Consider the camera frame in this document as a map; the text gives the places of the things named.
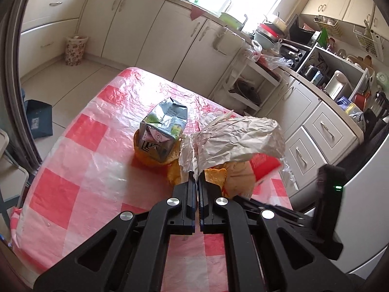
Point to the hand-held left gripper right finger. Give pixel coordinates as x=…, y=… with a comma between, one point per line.
x=202, y=188

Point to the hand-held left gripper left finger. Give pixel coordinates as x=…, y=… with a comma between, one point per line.
x=192, y=188

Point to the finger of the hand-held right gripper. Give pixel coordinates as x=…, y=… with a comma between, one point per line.
x=288, y=217

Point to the white paper wrapper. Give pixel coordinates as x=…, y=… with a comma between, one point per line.
x=243, y=137

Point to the drink carton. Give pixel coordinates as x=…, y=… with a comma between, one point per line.
x=167, y=118

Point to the yellow crinkled bag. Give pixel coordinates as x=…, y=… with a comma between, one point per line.
x=238, y=179

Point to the white refrigerator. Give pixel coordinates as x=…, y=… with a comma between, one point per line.
x=367, y=203

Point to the red packet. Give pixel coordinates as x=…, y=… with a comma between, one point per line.
x=264, y=165

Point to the dark wok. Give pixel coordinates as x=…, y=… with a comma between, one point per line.
x=246, y=91

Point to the red white checkered tablecloth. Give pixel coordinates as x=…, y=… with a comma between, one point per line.
x=91, y=146

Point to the red cup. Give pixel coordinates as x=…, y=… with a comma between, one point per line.
x=361, y=101

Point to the white kettle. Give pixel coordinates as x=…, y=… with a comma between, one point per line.
x=335, y=83

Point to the white shelf rack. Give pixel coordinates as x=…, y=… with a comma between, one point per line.
x=258, y=76

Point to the clear plastic bags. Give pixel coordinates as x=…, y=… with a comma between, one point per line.
x=270, y=59

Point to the white countertop shelf unit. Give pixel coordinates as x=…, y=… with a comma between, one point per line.
x=334, y=59

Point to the cream door cabinets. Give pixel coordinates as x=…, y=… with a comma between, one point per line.
x=146, y=30

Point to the stack of bowls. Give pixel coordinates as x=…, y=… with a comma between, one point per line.
x=267, y=35

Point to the dark blue box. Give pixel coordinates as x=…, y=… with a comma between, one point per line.
x=38, y=118

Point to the green basin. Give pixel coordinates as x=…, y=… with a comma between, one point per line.
x=231, y=19

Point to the pink cloth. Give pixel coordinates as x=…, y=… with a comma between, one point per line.
x=195, y=12

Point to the floral waste bin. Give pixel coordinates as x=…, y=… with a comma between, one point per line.
x=74, y=51

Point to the cream upper cabinets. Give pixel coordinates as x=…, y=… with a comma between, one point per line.
x=343, y=3

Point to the cream corner drawer cabinet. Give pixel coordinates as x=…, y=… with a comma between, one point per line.
x=51, y=15

